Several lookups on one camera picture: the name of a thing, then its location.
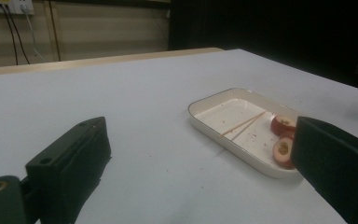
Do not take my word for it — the black curtain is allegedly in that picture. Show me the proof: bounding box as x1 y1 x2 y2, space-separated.
167 0 358 94

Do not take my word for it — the red fruit half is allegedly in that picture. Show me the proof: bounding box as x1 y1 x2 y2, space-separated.
272 136 296 171
279 130 296 141

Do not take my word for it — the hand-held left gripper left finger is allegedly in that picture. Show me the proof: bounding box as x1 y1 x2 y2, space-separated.
24 116 112 224

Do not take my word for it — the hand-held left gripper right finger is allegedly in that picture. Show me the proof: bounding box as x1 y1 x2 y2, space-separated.
291 115 358 224

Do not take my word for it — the small red ring object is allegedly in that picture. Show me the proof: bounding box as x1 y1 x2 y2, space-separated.
269 115 297 136

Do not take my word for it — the black wall cable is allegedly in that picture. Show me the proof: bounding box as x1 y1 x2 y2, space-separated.
0 3 20 66
4 4 32 65

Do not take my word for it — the white wall cable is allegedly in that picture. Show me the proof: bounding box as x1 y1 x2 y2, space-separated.
21 6 47 63

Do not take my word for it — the white rectangular tray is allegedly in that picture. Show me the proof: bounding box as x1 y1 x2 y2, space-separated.
187 87 306 180

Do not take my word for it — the wooden skewer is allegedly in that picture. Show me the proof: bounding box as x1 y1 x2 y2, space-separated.
219 110 268 138
229 119 262 142

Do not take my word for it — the white wall socket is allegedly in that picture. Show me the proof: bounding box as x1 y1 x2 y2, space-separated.
0 0 35 16

